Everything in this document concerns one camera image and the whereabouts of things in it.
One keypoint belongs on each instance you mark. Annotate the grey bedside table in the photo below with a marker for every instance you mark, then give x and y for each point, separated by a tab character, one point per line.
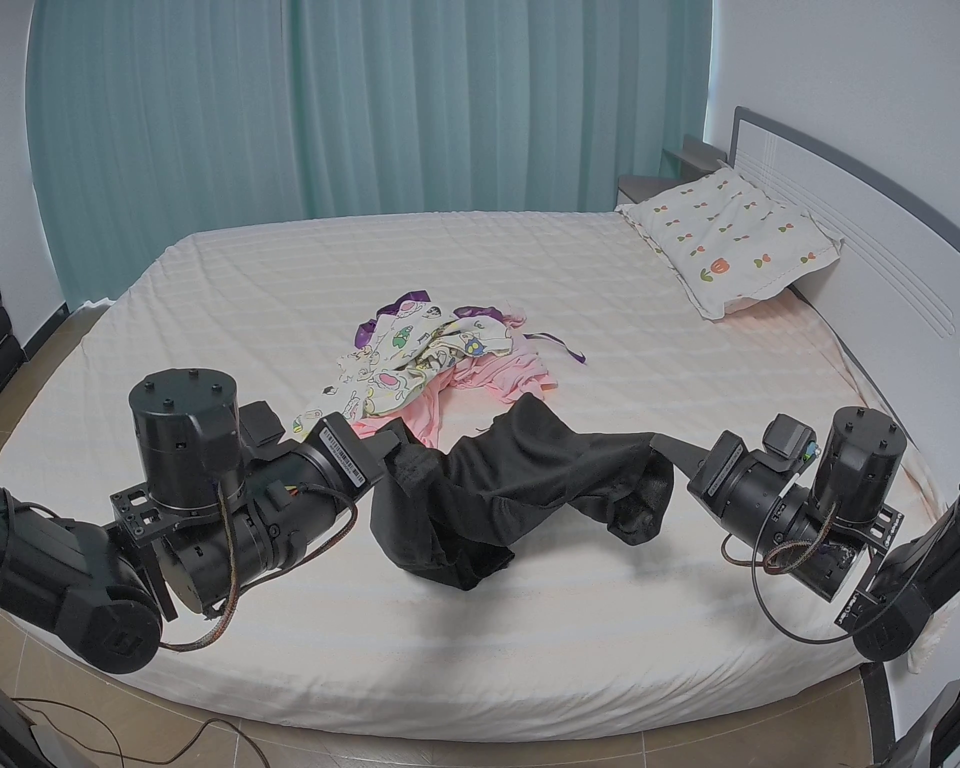
645	187

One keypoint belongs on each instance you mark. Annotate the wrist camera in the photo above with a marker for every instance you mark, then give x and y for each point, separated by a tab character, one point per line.
259	424
787	439

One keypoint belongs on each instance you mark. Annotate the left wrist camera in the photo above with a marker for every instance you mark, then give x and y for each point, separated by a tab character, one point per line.
259	424

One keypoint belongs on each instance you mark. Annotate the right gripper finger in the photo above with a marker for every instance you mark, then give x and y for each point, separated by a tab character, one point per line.
679	454

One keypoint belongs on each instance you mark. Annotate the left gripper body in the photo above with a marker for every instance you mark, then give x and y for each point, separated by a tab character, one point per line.
315	495

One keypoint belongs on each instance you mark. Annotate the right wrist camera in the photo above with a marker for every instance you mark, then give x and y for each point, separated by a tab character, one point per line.
787	439

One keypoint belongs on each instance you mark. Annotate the blue-green curtain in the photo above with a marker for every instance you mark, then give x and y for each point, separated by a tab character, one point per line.
487	112
150	150

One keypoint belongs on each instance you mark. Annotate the black T-shirt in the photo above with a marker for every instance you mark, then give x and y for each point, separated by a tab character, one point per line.
525	465

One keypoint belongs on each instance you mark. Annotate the pile of clothes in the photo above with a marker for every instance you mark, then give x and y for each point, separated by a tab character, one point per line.
397	360

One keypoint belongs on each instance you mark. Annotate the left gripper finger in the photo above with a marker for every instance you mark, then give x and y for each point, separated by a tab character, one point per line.
394	450

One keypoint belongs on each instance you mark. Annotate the bed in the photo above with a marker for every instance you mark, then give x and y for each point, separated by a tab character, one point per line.
525	300

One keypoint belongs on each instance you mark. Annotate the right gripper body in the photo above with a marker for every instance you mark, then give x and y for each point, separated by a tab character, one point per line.
750	502

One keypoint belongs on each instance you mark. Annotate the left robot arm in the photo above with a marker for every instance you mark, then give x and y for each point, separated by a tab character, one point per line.
67	570

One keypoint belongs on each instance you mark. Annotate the white printed pillow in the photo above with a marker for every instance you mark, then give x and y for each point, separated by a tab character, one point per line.
727	232

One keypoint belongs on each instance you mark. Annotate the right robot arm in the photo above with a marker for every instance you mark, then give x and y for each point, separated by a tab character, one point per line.
859	465

